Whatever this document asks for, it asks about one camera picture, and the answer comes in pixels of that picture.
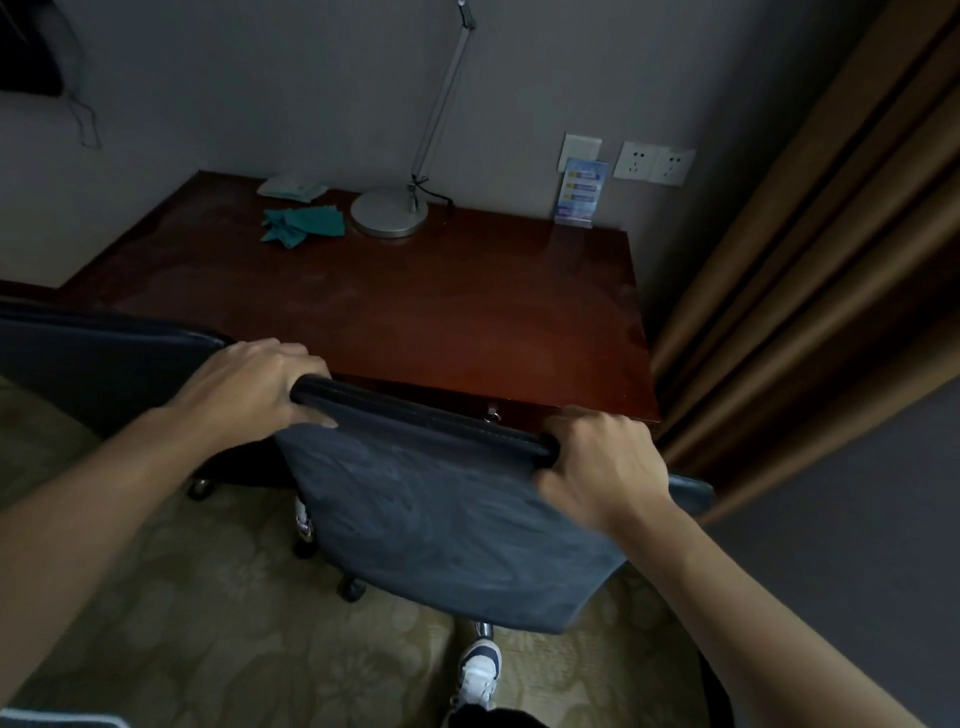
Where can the dark red wooden desk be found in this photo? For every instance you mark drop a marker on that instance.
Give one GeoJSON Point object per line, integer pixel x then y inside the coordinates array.
{"type": "Point", "coordinates": [420, 300]}

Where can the person's right forearm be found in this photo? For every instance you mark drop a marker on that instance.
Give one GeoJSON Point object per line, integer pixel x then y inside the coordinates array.
{"type": "Point", "coordinates": [757, 622]}

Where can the brown curtain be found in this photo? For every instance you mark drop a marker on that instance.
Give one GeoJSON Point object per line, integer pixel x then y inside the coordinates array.
{"type": "Point", "coordinates": [825, 247]}

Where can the person's left forearm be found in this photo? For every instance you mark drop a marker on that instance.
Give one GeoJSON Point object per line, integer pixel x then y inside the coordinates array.
{"type": "Point", "coordinates": [82, 517]}

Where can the white wall socket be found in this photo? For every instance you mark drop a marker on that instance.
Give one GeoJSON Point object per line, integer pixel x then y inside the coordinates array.
{"type": "Point", "coordinates": [634, 161]}
{"type": "Point", "coordinates": [673, 167]}

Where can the person's right thumb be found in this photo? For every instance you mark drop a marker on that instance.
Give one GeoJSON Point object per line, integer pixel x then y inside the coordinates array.
{"type": "Point", "coordinates": [553, 484]}

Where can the black shorts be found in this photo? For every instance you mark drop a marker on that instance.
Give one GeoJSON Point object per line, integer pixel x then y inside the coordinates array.
{"type": "Point", "coordinates": [495, 718]}

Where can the dark blue office chair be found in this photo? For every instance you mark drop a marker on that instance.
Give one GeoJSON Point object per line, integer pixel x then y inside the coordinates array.
{"type": "Point", "coordinates": [442, 517]}

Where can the white and navy left shoe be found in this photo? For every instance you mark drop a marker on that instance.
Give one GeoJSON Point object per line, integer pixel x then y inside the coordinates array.
{"type": "Point", "coordinates": [303, 519]}

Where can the blue sign card stand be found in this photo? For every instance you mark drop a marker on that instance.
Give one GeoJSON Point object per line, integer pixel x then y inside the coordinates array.
{"type": "Point", "coordinates": [580, 192]}

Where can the crumpled green cloth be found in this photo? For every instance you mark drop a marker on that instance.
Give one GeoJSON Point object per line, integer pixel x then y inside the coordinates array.
{"type": "Point", "coordinates": [304, 223]}

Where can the person's left hand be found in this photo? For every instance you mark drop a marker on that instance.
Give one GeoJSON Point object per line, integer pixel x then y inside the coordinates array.
{"type": "Point", "coordinates": [232, 390]}

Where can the person's left thumb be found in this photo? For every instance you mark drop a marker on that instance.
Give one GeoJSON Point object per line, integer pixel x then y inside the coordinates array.
{"type": "Point", "coordinates": [311, 417]}

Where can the silver desk lamp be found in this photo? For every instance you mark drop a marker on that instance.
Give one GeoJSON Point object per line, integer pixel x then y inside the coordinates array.
{"type": "Point", "coordinates": [390, 211]}

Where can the white and navy shoe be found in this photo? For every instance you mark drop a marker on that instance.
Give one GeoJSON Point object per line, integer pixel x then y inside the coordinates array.
{"type": "Point", "coordinates": [303, 519]}
{"type": "Point", "coordinates": [477, 671]}

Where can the white wall switch plate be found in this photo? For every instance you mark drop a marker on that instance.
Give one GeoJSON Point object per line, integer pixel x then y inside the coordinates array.
{"type": "Point", "coordinates": [580, 152]}

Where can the person's right hand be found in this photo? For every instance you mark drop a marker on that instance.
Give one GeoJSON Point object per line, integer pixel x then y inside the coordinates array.
{"type": "Point", "coordinates": [607, 472]}

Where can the white and navy right shoe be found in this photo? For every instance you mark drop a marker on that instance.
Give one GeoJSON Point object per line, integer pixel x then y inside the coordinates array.
{"type": "Point", "coordinates": [477, 671]}

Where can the white flat packet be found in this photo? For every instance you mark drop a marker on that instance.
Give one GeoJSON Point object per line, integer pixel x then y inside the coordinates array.
{"type": "Point", "coordinates": [292, 187]}

